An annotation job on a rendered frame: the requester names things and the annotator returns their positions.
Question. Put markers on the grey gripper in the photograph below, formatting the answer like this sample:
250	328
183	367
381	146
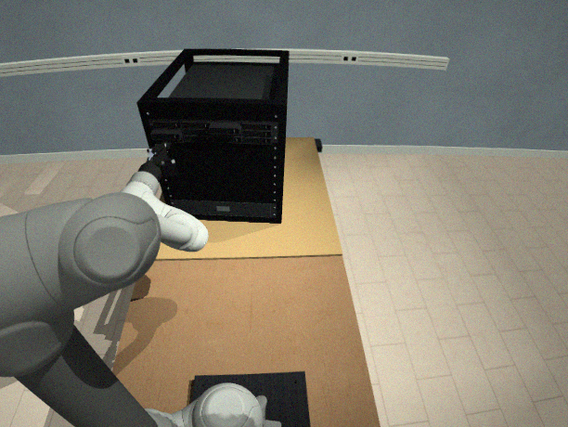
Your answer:
157	154

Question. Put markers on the black server rack frame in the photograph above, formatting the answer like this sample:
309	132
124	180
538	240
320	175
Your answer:
224	181

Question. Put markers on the tan flat board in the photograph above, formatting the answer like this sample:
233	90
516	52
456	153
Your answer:
307	229

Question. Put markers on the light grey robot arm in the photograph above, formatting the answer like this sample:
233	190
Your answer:
59	257

